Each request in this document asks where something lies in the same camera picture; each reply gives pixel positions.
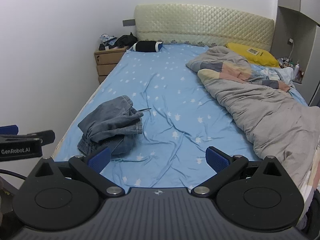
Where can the light blue crumpled cloth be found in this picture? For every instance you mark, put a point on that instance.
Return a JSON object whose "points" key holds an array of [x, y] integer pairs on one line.
{"points": [[281, 75]]}

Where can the group of small bottles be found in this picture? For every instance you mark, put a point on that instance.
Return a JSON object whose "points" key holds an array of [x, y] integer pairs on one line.
{"points": [[286, 62]]}

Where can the black clothes pile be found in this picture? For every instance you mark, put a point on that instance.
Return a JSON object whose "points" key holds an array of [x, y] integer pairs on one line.
{"points": [[126, 40]]}

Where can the grey patchwork quilt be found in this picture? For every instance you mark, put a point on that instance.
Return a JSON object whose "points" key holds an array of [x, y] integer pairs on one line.
{"points": [[262, 110]]}

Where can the cream quilted headboard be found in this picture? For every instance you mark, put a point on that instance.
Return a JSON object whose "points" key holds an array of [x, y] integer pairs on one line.
{"points": [[200, 25]]}

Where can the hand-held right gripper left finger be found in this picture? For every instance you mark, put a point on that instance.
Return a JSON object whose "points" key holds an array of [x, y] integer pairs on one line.
{"points": [[100, 158]]}

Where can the blue denim pants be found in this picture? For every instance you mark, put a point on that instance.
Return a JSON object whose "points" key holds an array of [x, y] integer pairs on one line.
{"points": [[110, 120]]}

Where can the wooden nightstand with drawers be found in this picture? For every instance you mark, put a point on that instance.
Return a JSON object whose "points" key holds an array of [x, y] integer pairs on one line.
{"points": [[107, 66]]}

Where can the yellow pillow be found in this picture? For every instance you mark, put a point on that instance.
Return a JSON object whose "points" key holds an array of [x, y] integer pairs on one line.
{"points": [[266, 59]]}

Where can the black roll pillow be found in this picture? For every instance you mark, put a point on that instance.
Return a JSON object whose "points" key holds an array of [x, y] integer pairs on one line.
{"points": [[146, 46]]}

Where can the grey wall plate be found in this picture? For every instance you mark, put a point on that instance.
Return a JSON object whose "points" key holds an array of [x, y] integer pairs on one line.
{"points": [[128, 22]]}

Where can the grey white wardrobe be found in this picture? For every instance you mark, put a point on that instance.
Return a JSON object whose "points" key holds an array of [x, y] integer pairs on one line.
{"points": [[312, 55]]}

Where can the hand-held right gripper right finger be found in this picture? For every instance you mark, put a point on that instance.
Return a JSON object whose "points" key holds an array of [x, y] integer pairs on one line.
{"points": [[216, 158]]}

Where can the white spray can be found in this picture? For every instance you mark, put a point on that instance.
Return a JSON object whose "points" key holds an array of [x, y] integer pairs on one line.
{"points": [[297, 71]]}

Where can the white blue patterned cloth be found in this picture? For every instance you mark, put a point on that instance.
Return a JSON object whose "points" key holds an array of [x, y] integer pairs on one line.
{"points": [[107, 38]]}

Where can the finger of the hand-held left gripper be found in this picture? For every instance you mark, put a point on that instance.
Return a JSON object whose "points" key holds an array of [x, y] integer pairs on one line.
{"points": [[46, 136], [8, 130]]}

